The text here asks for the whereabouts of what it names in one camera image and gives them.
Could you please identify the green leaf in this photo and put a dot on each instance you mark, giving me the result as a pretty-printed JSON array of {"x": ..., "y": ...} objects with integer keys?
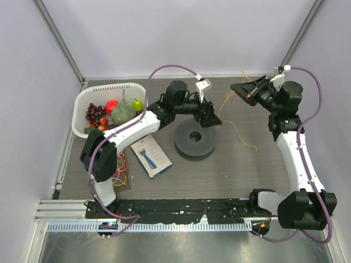
[{"x": 87, "y": 130}]

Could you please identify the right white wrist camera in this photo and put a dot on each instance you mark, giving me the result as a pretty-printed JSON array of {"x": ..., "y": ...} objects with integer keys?
[{"x": 279, "y": 78}]

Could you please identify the red apple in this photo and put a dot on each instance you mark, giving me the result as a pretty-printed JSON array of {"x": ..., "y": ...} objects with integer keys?
[{"x": 110, "y": 105}]

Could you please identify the dark red grape bunch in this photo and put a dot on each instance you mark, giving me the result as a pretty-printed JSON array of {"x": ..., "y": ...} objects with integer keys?
[{"x": 95, "y": 113}]

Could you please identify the aluminium rail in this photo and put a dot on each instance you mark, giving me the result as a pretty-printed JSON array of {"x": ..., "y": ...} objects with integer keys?
[{"x": 60, "y": 210}]

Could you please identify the green netted melon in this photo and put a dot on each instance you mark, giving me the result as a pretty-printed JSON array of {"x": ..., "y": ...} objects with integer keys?
[{"x": 122, "y": 113}]

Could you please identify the clear tray of cables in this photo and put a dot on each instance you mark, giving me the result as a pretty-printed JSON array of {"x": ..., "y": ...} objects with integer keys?
[{"x": 120, "y": 179}]

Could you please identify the razor in white box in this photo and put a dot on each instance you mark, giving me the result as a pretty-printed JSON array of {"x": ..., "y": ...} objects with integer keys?
[{"x": 151, "y": 156}]

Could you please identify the white plastic basket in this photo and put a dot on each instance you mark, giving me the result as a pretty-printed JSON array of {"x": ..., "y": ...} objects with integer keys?
[{"x": 99, "y": 96}]

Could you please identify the white slotted cable duct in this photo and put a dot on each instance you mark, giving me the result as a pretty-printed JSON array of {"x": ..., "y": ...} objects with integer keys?
[{"x": 94, "y": 226}]

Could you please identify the small peach fruit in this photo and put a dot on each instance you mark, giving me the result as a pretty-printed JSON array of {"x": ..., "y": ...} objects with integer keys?
[{"x": 102, "y": 122}]

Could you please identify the grey perforated cable spool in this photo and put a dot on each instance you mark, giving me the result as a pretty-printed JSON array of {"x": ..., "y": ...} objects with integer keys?
[{"x": 193, "y": 142}]

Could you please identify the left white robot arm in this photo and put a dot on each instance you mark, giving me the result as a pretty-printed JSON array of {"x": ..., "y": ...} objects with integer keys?
[{"x": 99, "y": 154}]

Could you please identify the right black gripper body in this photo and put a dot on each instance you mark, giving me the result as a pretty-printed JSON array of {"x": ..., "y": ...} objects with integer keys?
[{"x": 262, "y": 92}]

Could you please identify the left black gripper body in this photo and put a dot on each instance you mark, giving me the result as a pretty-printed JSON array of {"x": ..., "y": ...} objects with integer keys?
[{"x": 197, "y": 114}]

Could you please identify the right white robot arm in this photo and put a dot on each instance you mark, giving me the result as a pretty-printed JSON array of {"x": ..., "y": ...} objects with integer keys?
[{"x": 309, "y": 205}]

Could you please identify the black mounting base plate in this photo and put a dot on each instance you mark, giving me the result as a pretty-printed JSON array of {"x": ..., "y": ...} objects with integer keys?
[{"x": 187, "y": 211}]

